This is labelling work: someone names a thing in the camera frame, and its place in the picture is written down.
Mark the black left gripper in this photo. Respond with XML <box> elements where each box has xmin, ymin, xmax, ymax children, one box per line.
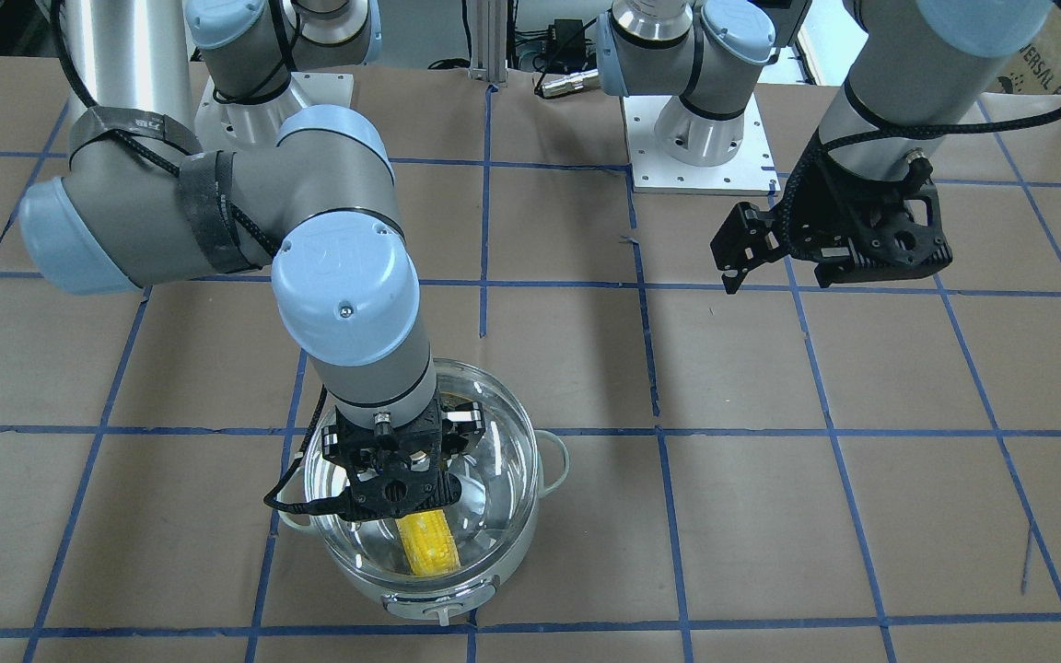
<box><xmin>710</xmin><ymin>152</ymin><xmax>954</xmax><ymax>294</ymax></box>

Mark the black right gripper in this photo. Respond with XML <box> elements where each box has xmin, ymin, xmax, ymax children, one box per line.
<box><xmin>321</xmin><ymin>395</ymin><xmax>485</xmax><ymax>523</ymax></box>

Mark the yellow corn cob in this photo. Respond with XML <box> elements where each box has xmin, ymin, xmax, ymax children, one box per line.
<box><xmin>395</xmin><ymin>509</ymin><xmax>460</xmax><ymax>576</ymax></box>

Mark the glass pot lid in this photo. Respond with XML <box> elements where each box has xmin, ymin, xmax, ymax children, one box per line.
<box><xmin>300</xmin><ymin>357</ymin><xmax>547</xmax><ymax>593</ymax></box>

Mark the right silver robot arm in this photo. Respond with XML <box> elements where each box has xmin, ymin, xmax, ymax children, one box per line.
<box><xmin>17</xmin><ymin>1</ymin><xmax>484</xmax><ymax>521</ymax></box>

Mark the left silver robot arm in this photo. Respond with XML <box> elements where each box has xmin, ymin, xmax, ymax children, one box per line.
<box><xmin>595</xmin><ymin>1</ymin><xmax>1061</xmax><ymax>293</ymax></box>

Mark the cardboard box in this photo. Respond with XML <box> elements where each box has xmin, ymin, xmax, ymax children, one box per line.
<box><xmin>982</xmin><ymin>0</ymin><xmax>1061</xmax><ymax>98</ymax></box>

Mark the steel pot with green handles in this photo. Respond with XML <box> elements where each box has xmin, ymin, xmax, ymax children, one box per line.
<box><xmin>264</xmin><ymin>357</ymin><xmax>557</xmax><ymax>625</ymax></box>

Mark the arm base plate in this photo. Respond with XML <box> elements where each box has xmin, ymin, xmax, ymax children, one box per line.
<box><xmin>622</xmin><ymin>94</ymin><xmax>779</xmax><ymax>196</ymax></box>
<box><xmin>192</xmin><ymin>72</ymin><xmax>355</xmax><ymax>153</ymax></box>

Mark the silver cable connector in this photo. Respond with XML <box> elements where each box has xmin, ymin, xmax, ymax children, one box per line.
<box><xmin>535</xmin><ymin>70</ymin><xmax>601</xmax><ymax>99</ymax></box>

